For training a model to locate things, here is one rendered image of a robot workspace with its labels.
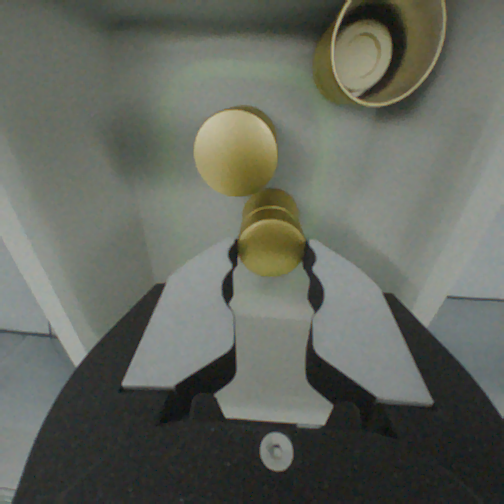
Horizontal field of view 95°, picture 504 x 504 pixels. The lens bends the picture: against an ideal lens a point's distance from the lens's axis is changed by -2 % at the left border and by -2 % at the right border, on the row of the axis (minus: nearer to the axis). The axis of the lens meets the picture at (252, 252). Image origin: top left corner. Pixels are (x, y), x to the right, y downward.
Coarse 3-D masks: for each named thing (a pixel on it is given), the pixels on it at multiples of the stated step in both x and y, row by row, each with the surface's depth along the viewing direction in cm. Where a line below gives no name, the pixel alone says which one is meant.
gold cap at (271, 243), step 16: (272, 192) 14; (256, 208) 12; (272, 208) 12; (288, 208) 12; (256, 224) 11; (272, 224) 11; (288, 224) 11; (240, 240) 11; (256, 240) 11; (272, 240) 11; (288, 240) 11; (304, 240) 11; (240, 256) 12; (256, 256) 12; (272, 256) 12; (288, 256) 12; (256, 272) 12; (272, 272) 12; (288, 272) 12
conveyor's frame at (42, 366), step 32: (448, 320) 18; (480, 320) 18; (0, 352) 24; (32, 352) 24; (64, 352) 24; (480, 352) 15; (0, 384) 21; (32, 384) 21; (480, 384) 13; (0, 416) 19; (32, 416) 19; (0, 448) 17; (0, 480) 16
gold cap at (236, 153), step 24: (216, 120) 9; (240, 120) 9; (264, 120) 9; (216, 144) 9; (240, 144) 9; (264, 144) 9; (216, 168) 10; (240, 168) 10; (264, 168) 10; (240, 192) 10
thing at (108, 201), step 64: (0, 0) 7; (64, 0) 9; (128, 0) 9; (192, 0) 9; (256, 0) 9; (320, 0) 9; (448, 0) 7; (0, 64) 7; (64, 64) 9; (128, 64) 12; (192, 64) 11; (256, 64) 11; (448, 64) 8; (0, 128) 8; (64, 128) 10; (128, 128) 13; (192, 128) 13; (320, 128) 13; (384, 128) 12; (448, 128) 8; (0, 192) 8; (64, 192) 10; (128, 192) 15; (192, 192) 15; (320, 192) 14; (384, 192) 12; (448, 192) 8; (64, 256) 11; (128, 256) 15; (192, 256) 17; (384, 256) 12; (448, 256) 8; (64, 320) 11; (256, 320) 20; (256, 384) 16
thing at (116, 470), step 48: (144, 432) 4; (192, 432) 4; (240, 432) 4; (288, 432) 4; (336, 432) 4; (96, 480) 4; (144, 480) 4; (192, 480) 4; (240, 480) 4; (288, 480) 4; (336, 480) 4; (384, 480) 4; (432, 480) 4
